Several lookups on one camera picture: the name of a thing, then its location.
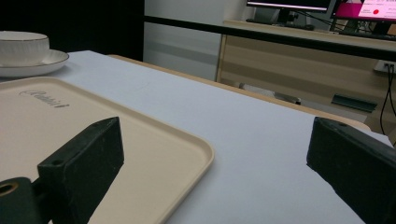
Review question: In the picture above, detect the black cable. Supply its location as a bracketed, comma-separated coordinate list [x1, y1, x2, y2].
[379, 63, 396, 135]

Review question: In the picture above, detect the white power socket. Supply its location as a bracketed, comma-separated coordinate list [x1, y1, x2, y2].
[374, 59, 396, 75]

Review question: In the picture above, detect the dark green bracket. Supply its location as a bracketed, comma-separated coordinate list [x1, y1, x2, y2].
[331, 93, 378, 113]

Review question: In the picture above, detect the white ribbed cup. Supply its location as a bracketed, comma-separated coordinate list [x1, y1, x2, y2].
[0, 30, 50, 67]

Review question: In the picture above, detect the black monitor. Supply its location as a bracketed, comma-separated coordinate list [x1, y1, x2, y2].
[246, 0, 335, 26]

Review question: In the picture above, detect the monitor with pink screen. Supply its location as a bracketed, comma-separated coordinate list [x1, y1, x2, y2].
[332, 0, 396, 35]

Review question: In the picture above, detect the white saucer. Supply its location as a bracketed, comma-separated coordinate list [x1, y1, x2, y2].
[0, 49, 70, 78]

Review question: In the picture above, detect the wooden desk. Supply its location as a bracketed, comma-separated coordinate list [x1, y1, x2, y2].
[216, 20, 396, 138]

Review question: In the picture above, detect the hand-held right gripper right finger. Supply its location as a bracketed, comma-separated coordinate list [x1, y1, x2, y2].
[305, 116, 396, 224]

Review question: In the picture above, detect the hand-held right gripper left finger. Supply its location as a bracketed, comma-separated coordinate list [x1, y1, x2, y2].
[36, 116, 125, 224]

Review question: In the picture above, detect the black horizontal rail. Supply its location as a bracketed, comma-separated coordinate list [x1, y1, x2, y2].
[144, 15, 396, 63]

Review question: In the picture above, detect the white table cover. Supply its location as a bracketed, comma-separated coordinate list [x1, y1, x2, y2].
[0, 49, 393, 224]

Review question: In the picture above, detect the beige plastic tray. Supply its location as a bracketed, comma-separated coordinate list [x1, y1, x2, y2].
[0, 77, 216, 224]

